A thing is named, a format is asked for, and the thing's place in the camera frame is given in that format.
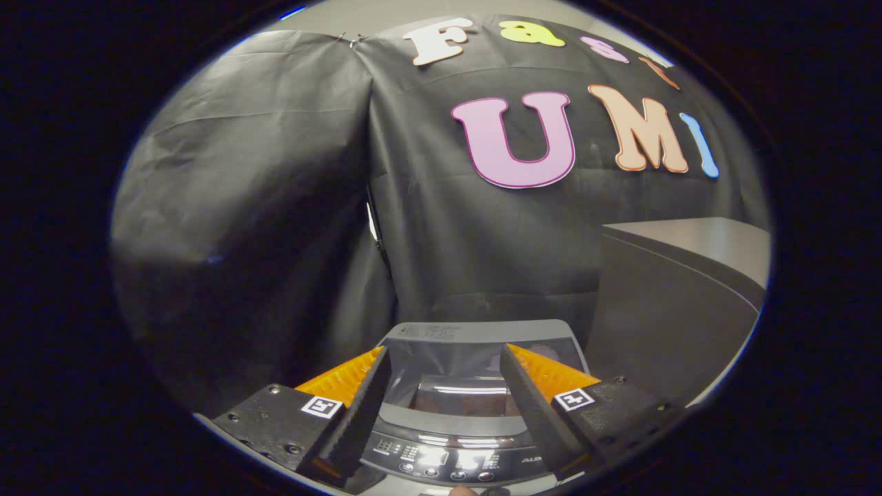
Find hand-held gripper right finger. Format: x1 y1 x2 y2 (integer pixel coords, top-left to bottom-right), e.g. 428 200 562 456
500 343 690 482

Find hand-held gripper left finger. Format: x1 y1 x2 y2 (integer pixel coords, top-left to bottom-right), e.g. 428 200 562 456
196 347 392 488

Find grey washing machine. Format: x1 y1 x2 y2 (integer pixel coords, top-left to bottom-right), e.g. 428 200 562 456
345 319 593 496

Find dark washing machine lid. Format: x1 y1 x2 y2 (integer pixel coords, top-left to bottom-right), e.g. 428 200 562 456
378 319 592 422

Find black backdrop cloth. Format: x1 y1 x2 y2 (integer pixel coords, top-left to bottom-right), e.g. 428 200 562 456
110 14 771 414

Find beige cabinet with dark frame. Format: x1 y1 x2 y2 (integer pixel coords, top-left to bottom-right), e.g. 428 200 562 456
584 217 772 409

